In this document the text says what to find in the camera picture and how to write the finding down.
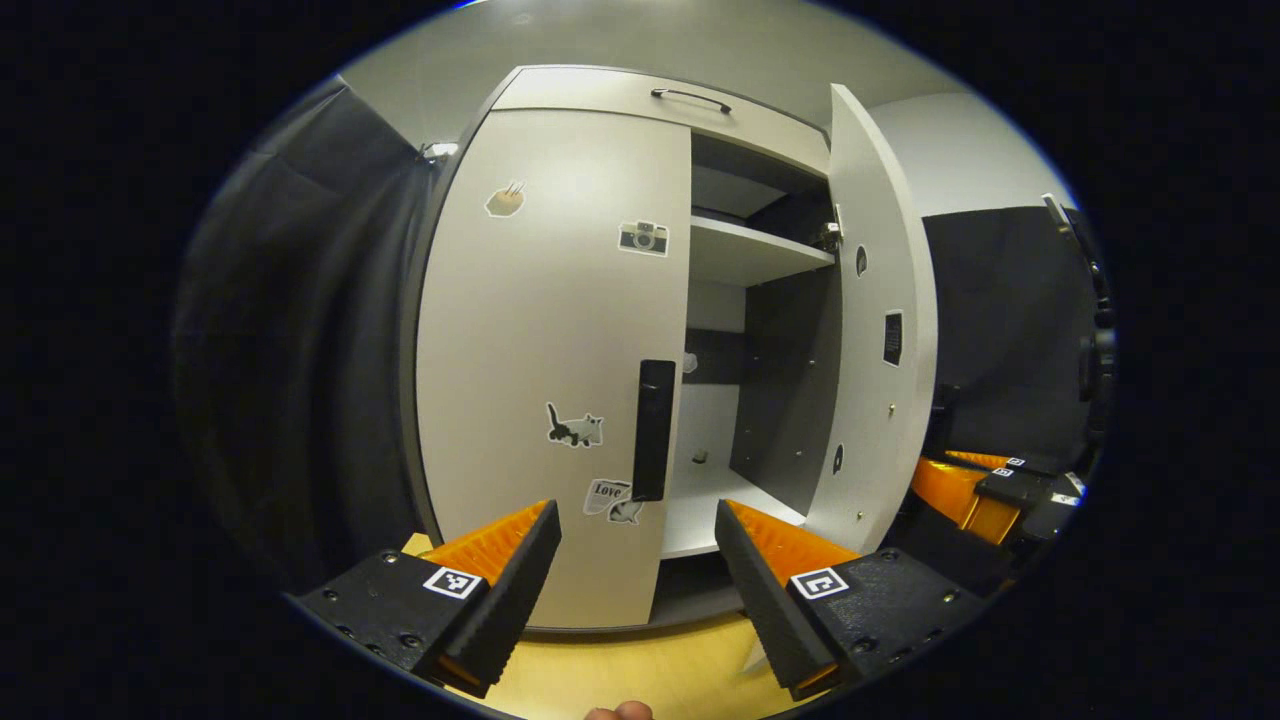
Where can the silver cloth clip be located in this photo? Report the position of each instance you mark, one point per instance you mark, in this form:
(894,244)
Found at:
(438,152)

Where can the white upper cabinet shelf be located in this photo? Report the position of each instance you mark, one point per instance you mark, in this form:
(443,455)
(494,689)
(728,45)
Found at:
(740,255)

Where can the grey cabinet door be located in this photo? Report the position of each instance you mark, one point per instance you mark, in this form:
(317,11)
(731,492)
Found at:
(870,400)
(540,330)

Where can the white cabinet shelf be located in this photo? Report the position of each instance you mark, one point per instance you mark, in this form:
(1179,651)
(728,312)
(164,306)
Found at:
(710,500)
(740,255)

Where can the metal door hinge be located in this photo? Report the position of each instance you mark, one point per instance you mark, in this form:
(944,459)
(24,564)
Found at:
(830,235)

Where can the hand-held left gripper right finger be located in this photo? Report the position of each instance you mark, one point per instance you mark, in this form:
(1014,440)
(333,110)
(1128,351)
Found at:
(770,610)

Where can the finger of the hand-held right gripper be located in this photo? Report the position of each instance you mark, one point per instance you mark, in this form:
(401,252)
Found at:
(1030,465)
(950,490)

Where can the grey double-door shoe cabinet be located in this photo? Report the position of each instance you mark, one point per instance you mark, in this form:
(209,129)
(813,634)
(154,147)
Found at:
(790,380)

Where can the white lower cabinet shelf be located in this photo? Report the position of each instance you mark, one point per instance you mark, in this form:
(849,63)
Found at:
(710,500)

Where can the black backdrop cloth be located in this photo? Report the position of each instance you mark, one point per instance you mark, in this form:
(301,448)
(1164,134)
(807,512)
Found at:
(1000,320)
(300,350)

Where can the grey cabinet drawer front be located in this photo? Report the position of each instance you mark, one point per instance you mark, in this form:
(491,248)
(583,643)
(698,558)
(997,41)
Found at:
(600,95)

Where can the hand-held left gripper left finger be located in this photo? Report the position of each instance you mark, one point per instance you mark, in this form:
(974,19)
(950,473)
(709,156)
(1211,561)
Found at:
(505,610)

